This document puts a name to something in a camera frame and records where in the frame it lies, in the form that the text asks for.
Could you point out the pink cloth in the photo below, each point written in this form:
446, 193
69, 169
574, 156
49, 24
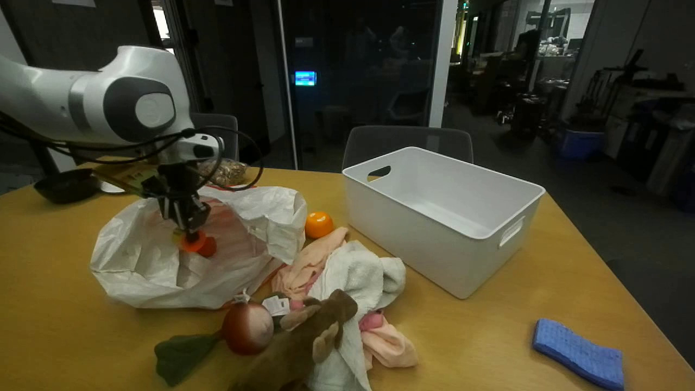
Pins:
380, 340

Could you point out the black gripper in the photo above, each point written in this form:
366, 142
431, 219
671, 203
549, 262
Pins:
174, 188

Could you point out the brown plush animal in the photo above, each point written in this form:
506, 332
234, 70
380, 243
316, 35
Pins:
306, 340

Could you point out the white plastic bin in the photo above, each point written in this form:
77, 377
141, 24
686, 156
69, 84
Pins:
450, 219

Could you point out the white towel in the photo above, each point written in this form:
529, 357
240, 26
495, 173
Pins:
372, 283

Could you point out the clear bag of snacks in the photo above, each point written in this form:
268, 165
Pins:
227, 173

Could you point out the black bowl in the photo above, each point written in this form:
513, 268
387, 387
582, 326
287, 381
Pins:
69, 188

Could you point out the blue sponge cloth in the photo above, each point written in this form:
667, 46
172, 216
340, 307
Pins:
596, 363

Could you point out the white plastic bag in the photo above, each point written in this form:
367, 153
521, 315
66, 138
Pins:
137, 254

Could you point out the orange fruit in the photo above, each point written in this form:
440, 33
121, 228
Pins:
318, 224

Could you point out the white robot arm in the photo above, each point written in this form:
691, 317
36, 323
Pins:
132, 110

